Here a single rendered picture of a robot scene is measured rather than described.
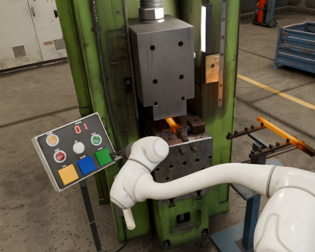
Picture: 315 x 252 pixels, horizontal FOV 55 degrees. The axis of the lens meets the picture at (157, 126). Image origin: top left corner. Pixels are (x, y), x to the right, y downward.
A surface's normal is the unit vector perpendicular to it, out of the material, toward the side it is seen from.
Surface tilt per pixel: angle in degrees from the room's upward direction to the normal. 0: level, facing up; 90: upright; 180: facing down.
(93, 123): 60
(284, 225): 15
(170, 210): 90
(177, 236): 89
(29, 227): 0
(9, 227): 0
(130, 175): 24
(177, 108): 90
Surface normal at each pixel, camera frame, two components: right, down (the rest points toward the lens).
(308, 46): -0.83, 0.31
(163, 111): 0.28, 0.46
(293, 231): 0.00, -0.62
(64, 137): 0.54, -0.14
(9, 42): 0.49, 0.40
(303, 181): -0.03, -0.93
